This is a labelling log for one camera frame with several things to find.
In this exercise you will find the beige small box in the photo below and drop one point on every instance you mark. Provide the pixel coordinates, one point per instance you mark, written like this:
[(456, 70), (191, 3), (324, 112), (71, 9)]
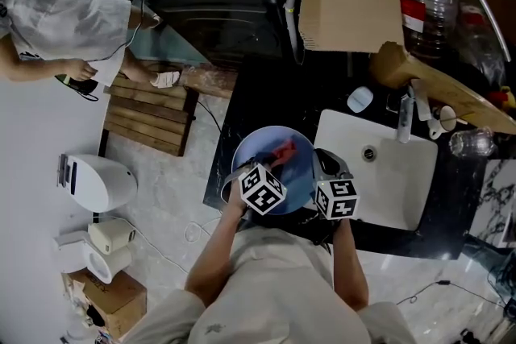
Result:
[(111, 235)]

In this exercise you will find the pale blue oval soap dish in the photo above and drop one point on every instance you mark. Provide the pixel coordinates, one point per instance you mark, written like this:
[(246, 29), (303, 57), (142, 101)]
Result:
[(360, 100)]

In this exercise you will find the marble patterned cabinet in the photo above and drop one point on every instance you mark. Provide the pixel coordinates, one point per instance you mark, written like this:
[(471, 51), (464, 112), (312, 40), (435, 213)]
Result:
[(496, 201)]

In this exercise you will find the person's right forearm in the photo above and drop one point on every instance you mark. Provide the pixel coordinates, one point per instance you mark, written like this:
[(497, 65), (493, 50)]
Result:
[(350, 266)]

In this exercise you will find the chrome faucet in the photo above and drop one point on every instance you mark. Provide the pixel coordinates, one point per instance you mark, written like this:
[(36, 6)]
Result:
[(405, 117)]

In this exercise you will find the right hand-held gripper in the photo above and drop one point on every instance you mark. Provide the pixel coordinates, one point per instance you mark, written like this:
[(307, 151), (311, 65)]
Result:
[(336, 199)]

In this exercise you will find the person's left forearm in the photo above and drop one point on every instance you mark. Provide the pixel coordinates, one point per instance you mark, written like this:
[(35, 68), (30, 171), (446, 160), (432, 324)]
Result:
[(217, 262)]

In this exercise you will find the white mug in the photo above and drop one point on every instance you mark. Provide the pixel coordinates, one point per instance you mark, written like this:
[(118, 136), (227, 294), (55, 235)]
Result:
[(443, 121)]

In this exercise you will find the pink sponge cloth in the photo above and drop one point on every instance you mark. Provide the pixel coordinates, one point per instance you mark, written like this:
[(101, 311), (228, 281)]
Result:
[(285, 152)]

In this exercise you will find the brown cardboard box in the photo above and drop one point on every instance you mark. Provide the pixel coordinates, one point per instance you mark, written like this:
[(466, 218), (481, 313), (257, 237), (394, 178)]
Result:
[(113, 298)]

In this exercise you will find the slatted wooden step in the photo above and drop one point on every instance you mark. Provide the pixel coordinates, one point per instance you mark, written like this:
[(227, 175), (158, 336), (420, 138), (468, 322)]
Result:
[(149, 117)]

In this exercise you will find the white rounded appliance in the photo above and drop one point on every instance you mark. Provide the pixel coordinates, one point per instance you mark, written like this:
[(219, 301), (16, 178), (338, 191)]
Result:
[(101, 183)]

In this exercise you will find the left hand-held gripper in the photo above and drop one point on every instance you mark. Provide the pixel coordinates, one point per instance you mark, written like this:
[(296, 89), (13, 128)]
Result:
[(262, 189)]

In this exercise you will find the black marble vanity table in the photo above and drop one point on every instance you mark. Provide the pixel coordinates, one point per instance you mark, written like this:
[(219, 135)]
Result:
[(282, 100)]

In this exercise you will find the white rectangular sink basin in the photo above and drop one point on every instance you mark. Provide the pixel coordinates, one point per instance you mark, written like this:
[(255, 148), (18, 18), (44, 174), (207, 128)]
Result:
[(387, 189)]

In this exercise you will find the yellow and red toy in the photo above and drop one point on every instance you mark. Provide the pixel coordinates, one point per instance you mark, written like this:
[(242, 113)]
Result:
[(502, 96)]

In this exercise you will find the person's beige shirt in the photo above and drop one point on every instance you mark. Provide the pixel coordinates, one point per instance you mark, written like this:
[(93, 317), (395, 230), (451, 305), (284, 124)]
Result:
[(278, 294)]

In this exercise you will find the raw wooden ledge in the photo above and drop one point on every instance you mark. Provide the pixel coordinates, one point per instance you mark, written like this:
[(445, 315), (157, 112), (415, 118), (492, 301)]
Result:
[(209, 80)]

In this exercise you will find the white toilet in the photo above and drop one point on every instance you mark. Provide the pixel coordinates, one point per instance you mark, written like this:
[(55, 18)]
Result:
[(76, 258)]

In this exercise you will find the small clear plastic bottle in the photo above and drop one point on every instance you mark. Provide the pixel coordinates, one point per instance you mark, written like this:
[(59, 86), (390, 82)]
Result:
[(471, 143)]

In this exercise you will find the light blue plate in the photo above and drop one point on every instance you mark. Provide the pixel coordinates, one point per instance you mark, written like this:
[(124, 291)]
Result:
[(298, 185)]

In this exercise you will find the crushed clear plastic bottle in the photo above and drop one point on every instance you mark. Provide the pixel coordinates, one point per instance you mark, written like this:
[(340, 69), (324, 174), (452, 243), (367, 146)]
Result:
[(479, 40)]

